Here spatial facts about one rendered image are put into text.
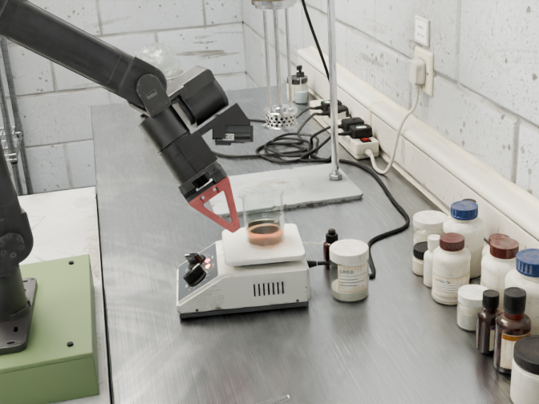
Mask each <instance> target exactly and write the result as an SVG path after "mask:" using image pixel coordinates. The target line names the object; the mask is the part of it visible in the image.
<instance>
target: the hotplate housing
mask: <svg viewBox="0 0 539 404"><path fill-rule="evenodd" d="M215 243H216V250H217V268H218V276H217V277H216V278H214V279H213V280H211V281H210V282H208V283H207V284H205V285H203V286H202V287H200V288H199V289H197V290H196V291H194V292H193V293H190V294H189V295H188V296H187V297H185V298H183V299H181V300H180V301H178V272H179V269H178V270H177V279H176V311H177V312H180V318H186V317H202V316H210V315H218V314H227V313H243V312H251V311H259V310H268V309H284V308H292V307H301V306H308V305H309V302H308V300H309V299H310V270H309V268H313V267H316V266H317V262H316V261H307V260H306V258H304V259H303V260H300V261H284V262H276V263H267V264H258V265H242V266H232V267H231V266H227V265H226V264H225V257H224V249H223V241H222V240H219V241H217V242H215Z"/></svg>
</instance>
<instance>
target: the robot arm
mask: <svg viewBox="0 0 539 404"><path fill-rule="evenodd" d="M0 36H2V37H3V38H6V39H8V40H10V41H11V42H14V43H16V44H18V45H19V46H22V47H24V48H26V49H27V50H29V51H32V52H34V53H35V54H37V55H40V56H42V57H44V58H45V59H48V60H50V61H52V62H53V63H57V64H59V65H60V66H62V67H65V68H67V69H68V70H70V71H73V72H75V73H76V74H78V75H81V76H83V77H84V78H86V79H89V80H91V81H92V82H94V83H97V84H99V85H100V87H102V88H103V89H105V90H107V91H110V92H111V93H113V94H115V95H118V96H119V97H121V98H123V99H126V100H127V102H128V104H129V106H130V107H132V108H133V109H135V110H137V111H139V112H141V113H143V114H142V115H140V118H141V119H142V122H141V124H140V125H139V126H138V127H139V128H140V130H141V131H142V132H143V133H144V135H145V137H146V138H147V140H148V141H149V143H150V144H151V145H152V146H153V148H154V149H155V151H156V152H157V154H158V153H160V152H161V153H160V156H161V158H162V160H163V162H164V163H165V165H166V166H167V168H168V169H169V171H170V172H171V173H172V174H173V176H174V177H175V179H176V180H177V182H178V183H179V185H180V186H179V187H178V188H179V189H180V193H181V194H182V195H183V197H184V198H185V199H186V201H187V202H188V204H189V205H190V206H191V207H193V208H195V209H196V210H197V211H198V212H201V213H202V214H204V215H205V216H207V217H208V218H209V219H211V220H213V221H215V222H216V223H218V224H219V225H220V226H222V227H223V228H225V229H227V230H228V231H230V232H231V233H235V232H236V231H237V230H238V229H240V228H241V226H240V222H239V219H238V215H237V209H236V205H235V202H234V198H233V192H232V188H231V184H230V181H229V177H228V176H227V173H226V172H225V170H224V168H223V167H222V166H221V165H220V164H219V163H218V162H217V160H218V158H217V157H216V156H215V155H214V153H213V151H212V150H211V149H210V147H209V146H208V144H207V143H206V142H205V140H204V139H203V138H202V136H203V135H204V134H205V133H207V132H208V131H210V130H211V129H213V139H215V145H221V146H230V145H231V143H252V142H253V126H250V121H249V119H248V118H247V116H246V115H245V113H244V112H243V110H242V109H241V108H240V107H239V105H238V104H237V103H235V104H234V105H232V106H231V107H230V108H228V109H227V110H226V111H224V112H222V113H221V114H219V116H217V117H216V118H214V119H212V120H211V121H210V122H208V123H207V124H205V125H204V126H203V127H201V128H200V129H198V130H196V131H195V132H193V133H192V134H191V132H190V130H189V129H188V127H187V126H186V124H187V125H188V126H190V127H191V126H192V127H194V128H197V127H199V126H200V125H201V124H203V123H204V122H205V121H207V120H208V119H210V118H212V117H213V116H215V115H216V114H217V113H219V112H220V111H222V110H223V109H225V108H226V107H227V106H228V105H229V101H228V98H227V95H226V93H225V91H224V90H223V88H222V86H221V85H220V84H219V82H218V81H217V80H216V79H215V77H214V75H213V73H212V71H211V70H210V69H207V68H204V67H200V66H194V67H193V68H191V69H190V70H188V71H186V72H185V73H184V74H182V75H181V76H179V77H178V78H176V79H174V80H173V81H168V82H167V80H166V78H165V76H164V73H163V72H162V71H161V70H160V69H158V68H156V67H154V66H153V65H151V64H149V63H146V62H145V61H144V60H142V59H139V58H137V57H136V56H134V55H130V54H129V53H127V52H125V51H123V50H121V49H119V48H117V47H115V46H113V45H111V44H109V43H107V42H105V41H103V40H101V39H99V38H97V37H95V36H94V35H92V34H89V33H87V32H86V31H84V30H82V29H80V28H78V27H77V26H74V25H72V24H71V23H69V22H67V21H65V20H63V19H61V18H59V17H58V16H56V15H54V14H52V13H50V12H48V11H46V10H44V9H43V8H41V7H39V6H36V5H35V4H34V3H32V2H30V1H28V0H0ZM185 123H186V124H185ZM211 178H212V181H211V182H209V181H210V179H211ZM208 182H209V183H208ZM207 183H208V184H207ZM205 184H206V185H205ZM203 185H205V186H204V187H203V188H201V187H202V186H203ZM196 188H198V189H199V188H201V189H200V190H198V191H197V190H196ZM222 191H223V192H224V193H225V198H226V202H227V205H228V208H229V214H230V217H231V222H230V223H229V222H228V221H226V220H224V219H222V218H221V217H219V216H218V215H217V214H215V213H214V212H212V211H210V210H209V209H207V208H206V207H205V206H204V204H205V203H206V202H207V201H209V200H211V199H212V198H213V197H214V196H216V195H217V194H219V193H220V192H222ZM32 233H33V232H32V231H31V227H30V222H29V219H28V216H27V213H26V211H25V210H24V209H23V208H22V207H21V206H20V203H19V200H18V196H17V192H16V191H15V188H14V185H13V183H12V180H11V177H10V172H9V168H8V166H7V162H6V157H5V154H4V151H3V148H2V143H1V140H0V355H4V354H13V353H18V352H22V351H23V350H25V349H26V346H27V342H28V337H29V332H30V323H31V319H32V314H33V309H34V301H35V296H36V292H37V287H38V284H37V280H36V278H35V277H29V278H23V279H22V274H21V269H20V266H19V263H21V262H22V261H24V260H25V259H26V258H27V257H28V256H29V255H30V253H31V251H32V248H33V246H34V237H33V234H32Z"/></svg>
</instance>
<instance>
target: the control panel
mask: <svg viewBox="0 0 539 404"><path fill-rule="evenodd" d="M198 254H199V255H205V261H206V260H207V259H209V261H207V262H205V261H204V262H203V263H202V264H201V267H202V268H203V269H204V271H205V272H206V276H205V278H204V280H203V281H202V282H200V283H199V284H198V285H195V286H193V287H190V286H189V285H188V283H187V282H186V281H185V280H184V278H183V276H184V275H185V274H186V273H188V272H189V271H190V269H189V268H188V264H189V262H188V261H186V262H185V263H183V264H182V265H180V266H179V272H178V301H180V300H181V299H183V298H185V297H187V296H188V295H189V294H190V293H193V292H194V291H196V290H197V289H199V288H200V287H202V286H203V285H205V284H207V283H208V282H210V281H211V280H213V279H214V278H216V277H217V276H218V268H217V250H216V243H214V244H212V245H211V246H209V247H208V248H206V249H205V250H203V251H202V252H200V253H198ZM206 265H210V266H209V267H208V268H206V267H205V266H206Z"/></svg>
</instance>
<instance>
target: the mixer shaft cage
mask: <svg viewBox="0 0 539 404"><path fill-rule="evenodd" d="M262 12H263V26H264V40H265V66H266V81H267V95H268V107H266V108H265V109H264V110H263V111H264V115H265V121H266V124H265V126H266V127H267V128H269V129H273V130H285V129H290V128H292V127H296V126H297V124H298V123H297V122H296V114H297V113H298V109H297V108H296V107H295V106H293V96H292V78H291V61H290V27H289V9H288V8H285V20H286V52H287V69H288V86H289V103H290V105H285V104H282V85H281V69H280V53H279V37H278V10H273V20H274V45H275V60H276V75H277V90H278V103H277V105H273V106H272V103H271V89H270V61H269V47H268V32H267V17H266V10H262ZM281 126H283V127H281Z"/></svg>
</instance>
